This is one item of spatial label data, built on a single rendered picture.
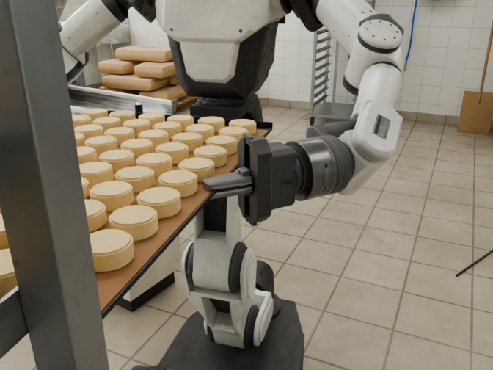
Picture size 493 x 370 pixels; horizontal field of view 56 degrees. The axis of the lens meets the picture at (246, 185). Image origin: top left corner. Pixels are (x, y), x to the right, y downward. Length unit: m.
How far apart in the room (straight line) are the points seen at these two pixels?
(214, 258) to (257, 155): 0.69
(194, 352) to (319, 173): 1.16
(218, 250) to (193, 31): 0.55
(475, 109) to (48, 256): 5.06
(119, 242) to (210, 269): 0.83
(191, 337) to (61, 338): 1.48
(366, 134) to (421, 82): 4.78
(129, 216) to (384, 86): 0.50
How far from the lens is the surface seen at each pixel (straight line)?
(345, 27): 0.97
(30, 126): 0.23
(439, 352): 2.08
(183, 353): 1.70
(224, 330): 1.51
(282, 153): 0.61
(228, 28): 1.06
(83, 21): 1.24
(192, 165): 0.63
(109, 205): 0.56
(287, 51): 5.75
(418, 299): 2.34
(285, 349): 1.70
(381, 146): 0.69
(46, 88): 0.24
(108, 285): 0.43
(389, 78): 0.84
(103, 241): 0.45
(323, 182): 0.64
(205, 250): 1.25
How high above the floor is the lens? 1.31
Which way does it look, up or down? 22 degrees down
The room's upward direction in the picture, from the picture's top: straight up
